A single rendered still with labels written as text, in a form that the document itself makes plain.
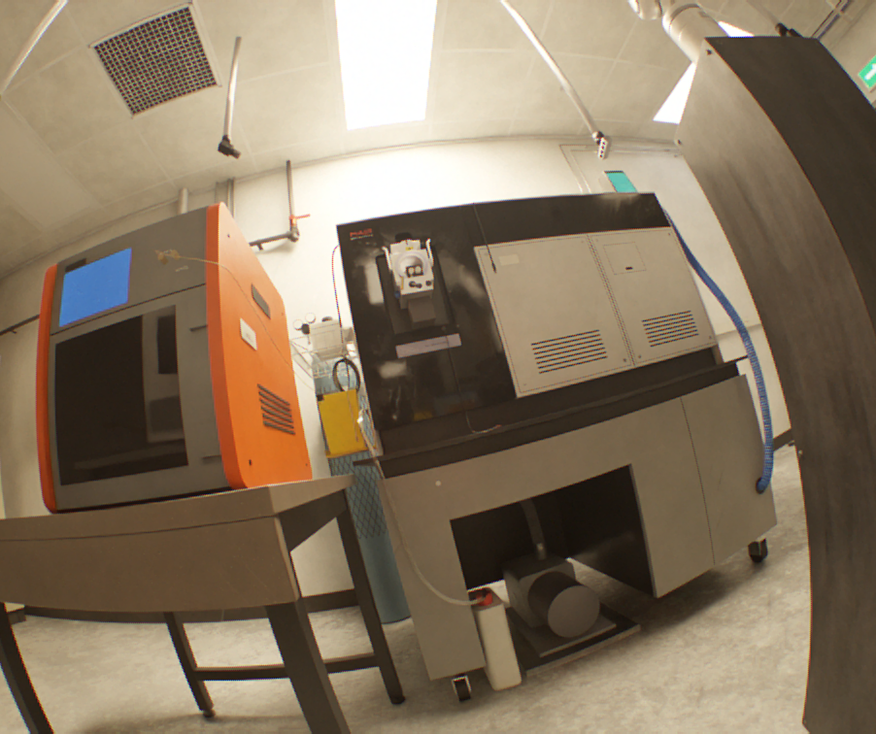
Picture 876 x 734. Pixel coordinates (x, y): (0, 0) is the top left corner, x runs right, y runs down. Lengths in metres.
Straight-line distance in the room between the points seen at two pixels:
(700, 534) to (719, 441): 0.29
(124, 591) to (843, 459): 0.86
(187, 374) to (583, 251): 1.17
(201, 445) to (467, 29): 2.40
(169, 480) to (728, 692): 1.13
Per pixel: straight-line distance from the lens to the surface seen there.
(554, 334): 1.22
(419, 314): 1.09
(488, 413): 1.14
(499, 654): 1.22
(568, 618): 1.32
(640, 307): 1.40
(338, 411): 1.12
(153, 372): 0.60
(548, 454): 1.07
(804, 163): 0.54
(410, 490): 1.01
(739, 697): 1.07
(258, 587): 0.44
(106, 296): 0.71
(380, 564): 1.90
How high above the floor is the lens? 0.70
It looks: 12 degrees up
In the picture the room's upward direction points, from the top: 14 degrees counter-clockwise
